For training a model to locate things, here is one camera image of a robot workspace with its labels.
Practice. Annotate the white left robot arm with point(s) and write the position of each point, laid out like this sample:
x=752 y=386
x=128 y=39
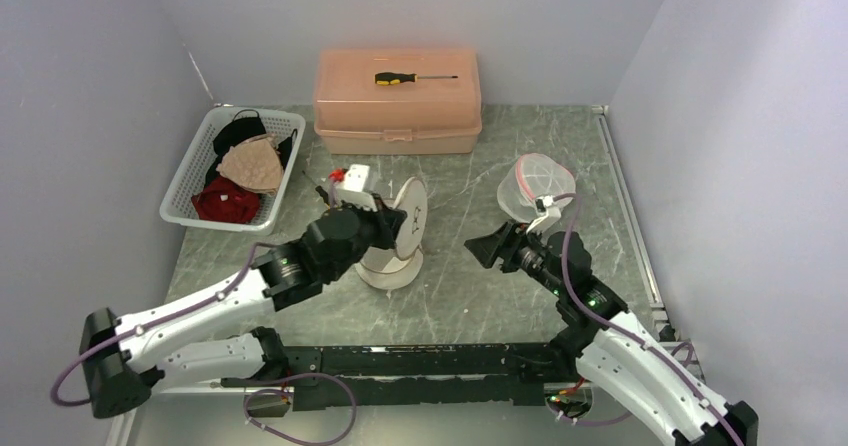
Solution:
x=126 y=359

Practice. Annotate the white plastic basket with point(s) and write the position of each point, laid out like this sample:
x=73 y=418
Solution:
x=176 y=206

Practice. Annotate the small yellow black screwdriver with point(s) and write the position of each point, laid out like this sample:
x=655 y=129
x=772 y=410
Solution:
x=318 y=188

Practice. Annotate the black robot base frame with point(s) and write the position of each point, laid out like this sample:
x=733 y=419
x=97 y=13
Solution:
x=318 y=377

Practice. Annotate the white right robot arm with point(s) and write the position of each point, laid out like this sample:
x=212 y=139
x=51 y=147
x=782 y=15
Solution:
x=605 y=344

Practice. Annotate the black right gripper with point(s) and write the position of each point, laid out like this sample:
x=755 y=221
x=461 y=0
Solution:
x=504 y=244

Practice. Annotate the beige mesh laundry bag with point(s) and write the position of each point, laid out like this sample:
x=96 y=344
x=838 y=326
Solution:
x=396 y=268

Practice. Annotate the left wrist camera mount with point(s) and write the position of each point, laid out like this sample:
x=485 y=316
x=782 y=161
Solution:
x=354 y=185

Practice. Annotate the white mesh bag red zipper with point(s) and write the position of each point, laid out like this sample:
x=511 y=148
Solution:
x=532 y=176

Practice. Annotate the black bra in basket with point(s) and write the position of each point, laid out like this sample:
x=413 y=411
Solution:
x=246 y=124

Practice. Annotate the red bra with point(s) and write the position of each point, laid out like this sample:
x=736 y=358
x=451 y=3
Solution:
x=224 y=201

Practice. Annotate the pink plastic storage box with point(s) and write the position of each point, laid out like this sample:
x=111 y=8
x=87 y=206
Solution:
x=353 y=115

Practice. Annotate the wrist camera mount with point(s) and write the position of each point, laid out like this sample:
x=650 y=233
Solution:
x=354 y=185
x=548 y=213

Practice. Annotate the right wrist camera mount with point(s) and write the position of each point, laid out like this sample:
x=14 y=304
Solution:
x=548 y=213

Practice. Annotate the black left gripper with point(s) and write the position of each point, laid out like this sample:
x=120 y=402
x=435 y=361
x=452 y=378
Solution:
x=387 y=223

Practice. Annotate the beige lace bra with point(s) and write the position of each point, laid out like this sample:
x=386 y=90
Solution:
x=254 y=165

